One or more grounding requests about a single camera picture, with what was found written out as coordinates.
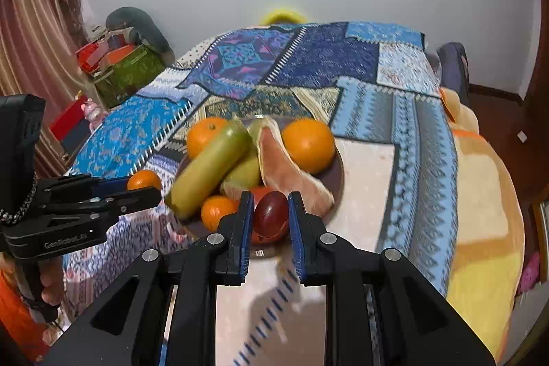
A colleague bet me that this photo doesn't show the small tangerine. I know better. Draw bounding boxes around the small tangerine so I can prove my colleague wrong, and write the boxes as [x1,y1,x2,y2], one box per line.
[127,170,162,191]
[200,195,238,232]

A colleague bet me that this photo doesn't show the green sugarcane piece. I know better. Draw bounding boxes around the green sugarcane piece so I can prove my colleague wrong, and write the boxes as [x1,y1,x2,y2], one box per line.
[165,118,251,221]

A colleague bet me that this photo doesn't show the green sugarcane piece cut end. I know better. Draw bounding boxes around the green sugarcane piece cut end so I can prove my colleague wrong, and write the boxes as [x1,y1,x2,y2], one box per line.
[220,118,262,200]

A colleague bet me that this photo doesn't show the red tomato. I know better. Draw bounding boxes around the red tomato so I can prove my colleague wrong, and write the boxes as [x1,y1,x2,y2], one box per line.
[250,186,282,244]

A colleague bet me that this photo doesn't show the dark red grape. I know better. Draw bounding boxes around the dark red grape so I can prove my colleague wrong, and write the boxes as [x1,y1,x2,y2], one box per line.
[252,191,289,244]

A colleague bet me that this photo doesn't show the peeled pomelo segment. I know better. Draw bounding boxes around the peeled pomelo segment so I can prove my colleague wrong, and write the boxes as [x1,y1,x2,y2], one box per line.
[257,121,335,217]

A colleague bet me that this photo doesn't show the person's left hand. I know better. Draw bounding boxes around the person's left hand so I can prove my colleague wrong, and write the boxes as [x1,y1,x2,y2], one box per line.
[0,251,65,309]

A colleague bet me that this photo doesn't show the red flat box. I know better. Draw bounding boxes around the red flat box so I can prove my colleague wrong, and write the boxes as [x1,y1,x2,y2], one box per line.
[49,95,91,156]

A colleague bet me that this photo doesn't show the pink toy figure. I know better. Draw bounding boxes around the pink toy figure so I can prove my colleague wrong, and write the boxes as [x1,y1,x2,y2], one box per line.
[81,98,108,134]

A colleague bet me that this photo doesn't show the yellow orange fleece blanket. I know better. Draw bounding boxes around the yellow orange fleece blanket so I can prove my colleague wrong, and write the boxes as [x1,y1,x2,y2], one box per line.
[440,87,525,361]

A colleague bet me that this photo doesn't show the green cardboard box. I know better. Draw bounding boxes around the green cardboard box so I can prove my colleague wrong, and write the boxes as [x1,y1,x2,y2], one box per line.
[93,46,165,109]

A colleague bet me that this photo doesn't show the large orange left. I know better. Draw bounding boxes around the large orange left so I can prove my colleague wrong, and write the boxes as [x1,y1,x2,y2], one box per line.
[186,117,228,160]

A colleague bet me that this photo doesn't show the large orange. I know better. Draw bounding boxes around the large orange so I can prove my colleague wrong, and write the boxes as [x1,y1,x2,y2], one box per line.
[186,117,228,160]
[281,118,336,175]

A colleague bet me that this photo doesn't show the red gift boxes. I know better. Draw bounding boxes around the red gift boxes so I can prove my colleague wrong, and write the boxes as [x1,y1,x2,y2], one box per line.
[76,33,136,75]

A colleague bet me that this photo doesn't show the grey green plush pillow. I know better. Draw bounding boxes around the grey green plush pillow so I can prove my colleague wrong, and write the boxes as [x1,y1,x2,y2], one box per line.
[105,7,175,65]

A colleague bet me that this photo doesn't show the dark purple round plate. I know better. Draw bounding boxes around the dark purple round plate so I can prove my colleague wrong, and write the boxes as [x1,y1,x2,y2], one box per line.
[176,115,344,259]

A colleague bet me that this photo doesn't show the striped pink curtain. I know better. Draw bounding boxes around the striped pink curtain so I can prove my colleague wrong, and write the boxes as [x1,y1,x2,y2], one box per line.
[1,0,98,177]

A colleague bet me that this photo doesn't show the large orange right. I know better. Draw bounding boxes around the large orange right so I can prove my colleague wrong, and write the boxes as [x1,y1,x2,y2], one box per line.
[281,118,336,175]

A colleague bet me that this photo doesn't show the blue patchwork bedspread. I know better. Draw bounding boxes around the blue patchwork bedspread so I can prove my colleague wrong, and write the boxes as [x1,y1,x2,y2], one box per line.
[63,21,458,365]

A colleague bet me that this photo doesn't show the yellow round object behind bed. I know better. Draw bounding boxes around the yellow round object behind bed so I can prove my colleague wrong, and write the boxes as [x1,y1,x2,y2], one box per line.
[260,8,308,26]

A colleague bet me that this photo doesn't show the dark blue bag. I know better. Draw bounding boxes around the dark blue bag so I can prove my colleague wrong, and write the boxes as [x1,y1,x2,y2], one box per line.
[437,42,470,107]

